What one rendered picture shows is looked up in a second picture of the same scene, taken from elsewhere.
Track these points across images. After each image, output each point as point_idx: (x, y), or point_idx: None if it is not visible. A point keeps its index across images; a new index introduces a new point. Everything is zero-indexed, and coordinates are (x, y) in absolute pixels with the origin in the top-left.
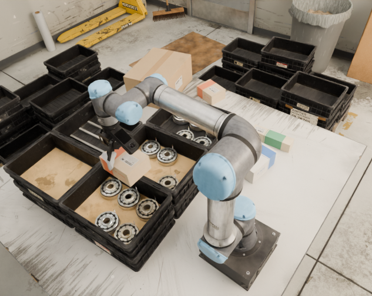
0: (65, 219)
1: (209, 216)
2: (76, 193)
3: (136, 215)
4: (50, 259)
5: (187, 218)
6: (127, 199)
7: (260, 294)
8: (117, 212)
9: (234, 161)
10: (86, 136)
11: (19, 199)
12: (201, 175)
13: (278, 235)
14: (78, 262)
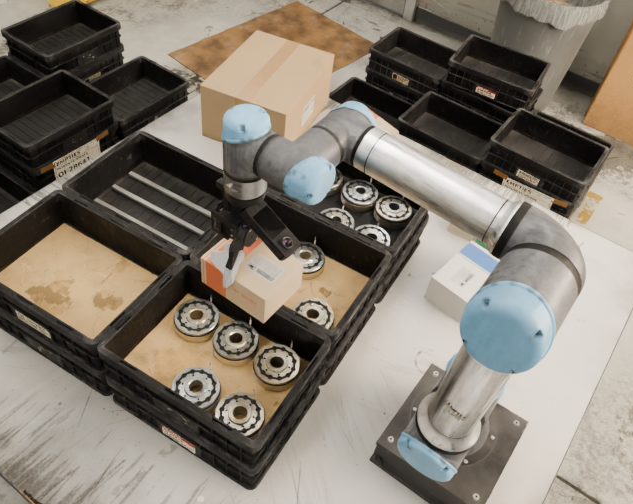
0: (95, 377)
1: (452, 395)
2: (129, 327)
3: (251, 377)
4: (64, 461)
5: (341, 384)
6: (234, 343)
7: None
8: (212, 370)
9: (553, 300)
10: (129, 204)
11: None
12: (485, 324)
13: (524, 425)
14: (125, 467)
